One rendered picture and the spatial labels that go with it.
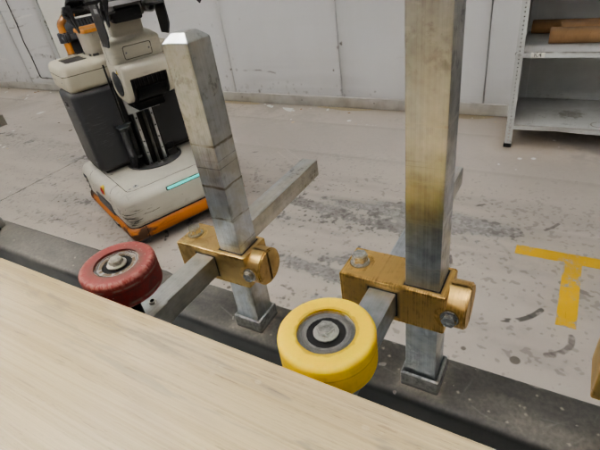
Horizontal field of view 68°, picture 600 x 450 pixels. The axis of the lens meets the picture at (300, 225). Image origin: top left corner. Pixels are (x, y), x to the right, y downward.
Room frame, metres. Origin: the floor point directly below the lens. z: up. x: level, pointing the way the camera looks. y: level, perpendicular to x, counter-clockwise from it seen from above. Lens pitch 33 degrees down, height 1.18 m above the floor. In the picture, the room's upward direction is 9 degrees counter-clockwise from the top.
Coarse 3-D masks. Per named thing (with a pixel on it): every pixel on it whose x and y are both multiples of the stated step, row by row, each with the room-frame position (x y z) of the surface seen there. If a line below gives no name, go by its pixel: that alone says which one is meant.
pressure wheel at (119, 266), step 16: (96, 256) 0.41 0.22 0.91; (112, 256) 0.40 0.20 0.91; (128, 256) 0.41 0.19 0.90; (144, 256) 0.40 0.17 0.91; (80, 272) 0.38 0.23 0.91; (96, 272) 0.38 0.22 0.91; (112, 272) 0.38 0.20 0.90; (128, 272) 0.37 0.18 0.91; (144, 272) 0.37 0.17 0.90; (160, 272) 0.39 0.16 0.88; (96, 288) 0.35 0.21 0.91; (112, 288) 0.35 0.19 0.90; (128, 288) 0.36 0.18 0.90; (144, 288) 0.37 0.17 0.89; (128, 304) 0.35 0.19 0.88
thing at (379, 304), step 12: (456, 168) 0.58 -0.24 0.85; (456, 180) 0.55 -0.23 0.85; (456, 192) 0.56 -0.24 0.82; (396, 252) 0.41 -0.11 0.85; (372, 288) 0.35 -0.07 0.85; (372, 300) 0.34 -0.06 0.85; (384, 300) 0.33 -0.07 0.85; (372, 312) 0.32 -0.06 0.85; (384, 312) 0.32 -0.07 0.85; (384, 324) 0.31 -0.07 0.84; (384, 336) 0.31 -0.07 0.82
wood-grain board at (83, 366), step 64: (0, 320) 0.34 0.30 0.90; (64, 320) 0.32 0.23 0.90; (128, 320) 0.31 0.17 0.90; (0, 384) 0.25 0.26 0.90; (64, 384) 0.24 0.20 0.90; (128, 384) 0.23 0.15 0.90; (192, 384) 0.22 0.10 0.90; (256, 384) 0.22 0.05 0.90; (320, 384) 0.21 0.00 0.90; (0, 448) 0.20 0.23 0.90; (64, 448) 0.19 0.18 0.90; (128, 448) 0.18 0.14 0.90; (192, 448) 0.17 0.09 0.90; (256, 448) 0.17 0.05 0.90; (320, 448) 0.16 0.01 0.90; (384, 448) 0.15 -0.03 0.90; (448, 448) 0.15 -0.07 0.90
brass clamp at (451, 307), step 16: (368, 256) 0.40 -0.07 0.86; (384, 256) 0.39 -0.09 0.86; (352, 272) 0.37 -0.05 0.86; (368, 272) 0.37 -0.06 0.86; (384, 272) 0.37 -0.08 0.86; (400, 272) 0.36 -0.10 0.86; (448, 272) 0.35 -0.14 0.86; (352, 288) 0.37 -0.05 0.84; (384, 288) 0.35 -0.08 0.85; (400, 288) 0.34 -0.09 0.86; (416, 288) 0.33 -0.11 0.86; (448, 288) 0.33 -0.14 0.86; (464, 288) 0.32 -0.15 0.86; (400, 304) 0.34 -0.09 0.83; (416, 304) 0.33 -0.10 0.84; (432, 304) 0.32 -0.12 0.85; (448, 304) 0.32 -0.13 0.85; (464, 304) 0.31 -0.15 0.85; (400, 320) 0.34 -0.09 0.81; (416, 320) 0.33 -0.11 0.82; (432, 320) 0.32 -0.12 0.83; (448, 320) 0.30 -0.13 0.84; (464, 320) 0.30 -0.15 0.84
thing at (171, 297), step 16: (304, 160) 0.73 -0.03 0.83; (288, 176) 0.68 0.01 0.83; (304, 176) 0.69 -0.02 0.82; (272, 192) 0.63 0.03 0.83; (288, 192) 0.64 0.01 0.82; (256, 208) 0.59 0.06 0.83; (272, 208) 0.60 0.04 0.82; (256, 224) 0.56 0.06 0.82; (208, 256) 0.49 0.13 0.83; (176, 272) 0.46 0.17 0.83; (192, 272) 0.46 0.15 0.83; (208, 272) 0.47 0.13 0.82; (160, 288) 0.43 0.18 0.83; (176, 288) 0.43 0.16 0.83; (192, 288) 0.44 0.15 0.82; (144, 304) 0.41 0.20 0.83; (160, 304) 0.40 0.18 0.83; (176, 304) 0.42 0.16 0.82
